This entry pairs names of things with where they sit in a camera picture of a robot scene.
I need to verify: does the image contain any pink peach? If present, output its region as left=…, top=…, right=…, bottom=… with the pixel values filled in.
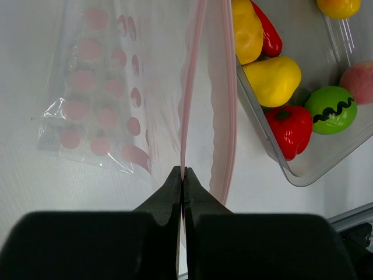
left=339, top=60, right=372, bottom=105

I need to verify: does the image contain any clear zip top bag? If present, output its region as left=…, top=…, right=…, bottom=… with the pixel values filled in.
left=37, top=1, right=237, bottom=203

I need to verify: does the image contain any green toy watermelon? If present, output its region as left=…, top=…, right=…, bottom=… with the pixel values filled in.
left=304, top=86, right=358, bottom=135

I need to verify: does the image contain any aluminium mounting rail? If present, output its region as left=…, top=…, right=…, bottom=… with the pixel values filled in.
left=327, top=202, right=373, bottom=232

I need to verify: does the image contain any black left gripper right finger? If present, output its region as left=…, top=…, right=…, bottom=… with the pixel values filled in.
left=183, top=168, right=357, bottom=279

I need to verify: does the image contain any clear plastic food bin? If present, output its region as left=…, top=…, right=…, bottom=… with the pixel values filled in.
left=233, top=1, right=372, bottom=187

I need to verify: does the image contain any red chili pepper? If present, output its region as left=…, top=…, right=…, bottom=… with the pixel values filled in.
left=251, top=1, right=283, bottom=58

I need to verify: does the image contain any red bell pepper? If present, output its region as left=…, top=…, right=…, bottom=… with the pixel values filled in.
left=265, top=106, right=313, bottom=161

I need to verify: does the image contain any yellow bell pepper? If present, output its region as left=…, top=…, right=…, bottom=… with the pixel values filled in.
left=242, top=56, right=302, bottom=108

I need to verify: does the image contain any orange tangerine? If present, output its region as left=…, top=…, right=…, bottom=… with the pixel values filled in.
left=231, top=0, right=263, bottom=65

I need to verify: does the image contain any orange yellow mango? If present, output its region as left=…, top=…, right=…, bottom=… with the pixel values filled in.
left=316, top=0, right=361, bottom=20

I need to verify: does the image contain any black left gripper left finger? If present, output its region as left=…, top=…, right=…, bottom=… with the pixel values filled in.
left=1, top=166, right=181, bottom=279

